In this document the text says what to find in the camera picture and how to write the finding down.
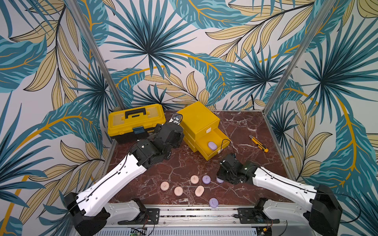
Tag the pink oval earphone case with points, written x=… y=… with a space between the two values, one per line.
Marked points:
x=199 y=191

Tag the yellow black utility knife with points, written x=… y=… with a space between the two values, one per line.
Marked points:
x=259 y=144

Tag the yellow drawer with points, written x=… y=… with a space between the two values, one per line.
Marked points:
x=216 y=136

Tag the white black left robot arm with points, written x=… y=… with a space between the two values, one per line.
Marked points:
x=90 y=209

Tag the yellow black plastic toolbox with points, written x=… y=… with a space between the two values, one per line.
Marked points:
x=134 y=124

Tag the right aluminium frame post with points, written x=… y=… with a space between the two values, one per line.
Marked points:
x=315 y=26

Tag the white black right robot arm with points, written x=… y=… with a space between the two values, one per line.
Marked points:
x=316 y=206

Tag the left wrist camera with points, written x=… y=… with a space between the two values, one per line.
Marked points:
x=176 y=119

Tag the purple round earphone case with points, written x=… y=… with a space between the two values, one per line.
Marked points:
x=212 y=146
x=206 y=179
x=213 y=203

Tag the yellow plastic drawer cabinet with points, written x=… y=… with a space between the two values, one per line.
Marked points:
x=197 y=121

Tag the aluminium frame post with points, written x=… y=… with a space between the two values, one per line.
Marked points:
x=85 y=29
x=315 y=26

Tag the pink round earphone case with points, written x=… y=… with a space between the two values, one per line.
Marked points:
x=178 y=191
x=194 y=179
x=164 y=186

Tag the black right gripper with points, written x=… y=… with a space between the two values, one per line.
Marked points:
x=226 y=173

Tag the left aluminium frame post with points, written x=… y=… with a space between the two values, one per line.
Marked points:
x=85 y=29

